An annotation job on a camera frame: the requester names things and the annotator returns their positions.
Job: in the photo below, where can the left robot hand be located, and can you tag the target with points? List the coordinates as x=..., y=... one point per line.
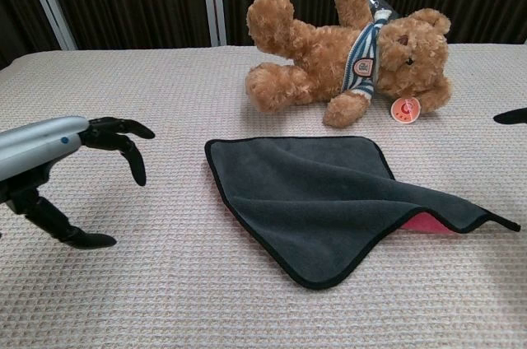
x=37, y=143

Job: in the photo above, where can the brown teddy bear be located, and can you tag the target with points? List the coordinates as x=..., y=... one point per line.
x=321, y=61

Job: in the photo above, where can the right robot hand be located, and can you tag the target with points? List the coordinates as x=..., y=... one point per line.
x=512, y=116

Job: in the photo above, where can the round pink hang tag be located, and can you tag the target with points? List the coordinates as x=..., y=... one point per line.
x=404, y=109

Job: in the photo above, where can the beige woven tablecloth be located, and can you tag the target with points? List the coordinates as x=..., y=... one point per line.
x=164, y=283

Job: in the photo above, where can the grey and pink cloth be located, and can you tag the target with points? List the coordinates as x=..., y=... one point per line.
x=309, y=201

